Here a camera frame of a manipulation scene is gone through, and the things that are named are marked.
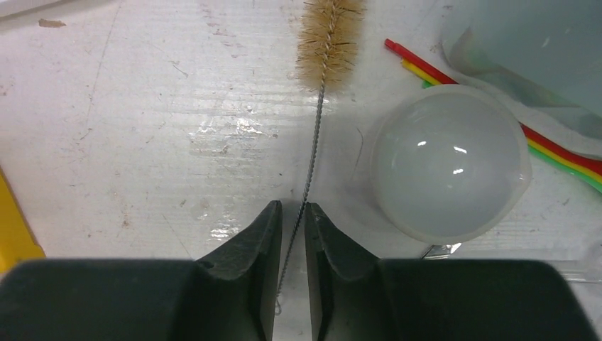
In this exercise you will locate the red yellow plastic spatula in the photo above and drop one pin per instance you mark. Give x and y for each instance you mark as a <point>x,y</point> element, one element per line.
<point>586,169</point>

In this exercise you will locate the yellow test tube rack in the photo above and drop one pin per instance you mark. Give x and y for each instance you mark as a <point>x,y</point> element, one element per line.
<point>18,242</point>

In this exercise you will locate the glass watch dish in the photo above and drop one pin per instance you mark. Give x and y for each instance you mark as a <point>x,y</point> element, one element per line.
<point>448,164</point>

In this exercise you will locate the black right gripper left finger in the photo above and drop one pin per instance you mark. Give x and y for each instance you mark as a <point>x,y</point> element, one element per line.
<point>229,294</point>

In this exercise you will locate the brown test tube brush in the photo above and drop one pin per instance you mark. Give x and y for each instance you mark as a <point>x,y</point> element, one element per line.
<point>327,48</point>

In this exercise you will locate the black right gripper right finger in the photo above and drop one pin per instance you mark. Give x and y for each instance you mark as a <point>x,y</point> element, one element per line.
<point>354,295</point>

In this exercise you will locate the metal tweezers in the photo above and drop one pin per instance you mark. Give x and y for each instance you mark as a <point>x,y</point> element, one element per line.
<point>435,252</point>

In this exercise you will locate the teal plastic bin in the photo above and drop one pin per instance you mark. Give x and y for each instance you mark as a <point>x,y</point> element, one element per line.
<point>544,54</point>

